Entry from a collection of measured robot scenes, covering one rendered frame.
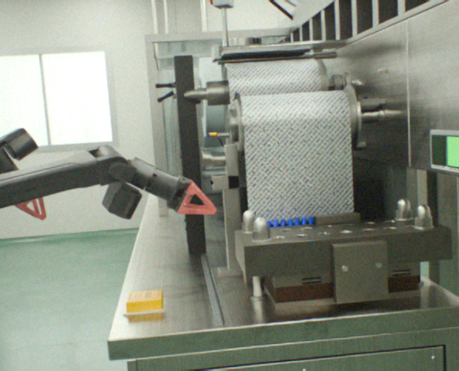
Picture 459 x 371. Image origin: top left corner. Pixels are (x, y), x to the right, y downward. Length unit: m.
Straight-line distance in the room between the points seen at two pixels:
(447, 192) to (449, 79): 0.51
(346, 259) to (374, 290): 0.08
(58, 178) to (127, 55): 5.74
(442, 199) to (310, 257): 0.53
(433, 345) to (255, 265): 0.36
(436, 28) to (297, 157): 0.38
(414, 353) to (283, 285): 0.27
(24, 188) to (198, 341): 0.43
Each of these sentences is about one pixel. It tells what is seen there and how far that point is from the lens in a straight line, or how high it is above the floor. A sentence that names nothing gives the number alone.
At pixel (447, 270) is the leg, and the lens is 1.58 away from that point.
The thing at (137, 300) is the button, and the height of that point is 0.92.
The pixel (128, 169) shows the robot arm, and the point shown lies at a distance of 1.18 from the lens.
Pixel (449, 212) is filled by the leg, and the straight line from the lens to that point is 1.56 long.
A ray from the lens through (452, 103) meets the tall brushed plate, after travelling 1.08.
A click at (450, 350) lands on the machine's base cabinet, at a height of 0.82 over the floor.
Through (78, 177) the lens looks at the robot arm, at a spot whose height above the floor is 1.17.
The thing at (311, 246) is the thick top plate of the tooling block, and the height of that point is 1.02.
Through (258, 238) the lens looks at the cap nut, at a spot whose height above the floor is 1.04.
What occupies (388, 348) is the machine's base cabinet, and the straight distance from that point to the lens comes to 1.14.
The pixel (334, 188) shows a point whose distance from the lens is 1.30.
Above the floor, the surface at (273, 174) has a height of 1.14.
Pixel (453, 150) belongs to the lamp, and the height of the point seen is 1.19.
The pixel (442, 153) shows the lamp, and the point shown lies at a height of 1.18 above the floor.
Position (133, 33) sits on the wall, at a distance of 6.89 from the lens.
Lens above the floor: 1.27
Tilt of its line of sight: 7 degrees down
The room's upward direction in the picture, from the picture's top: 4 degrees counter-clockwise
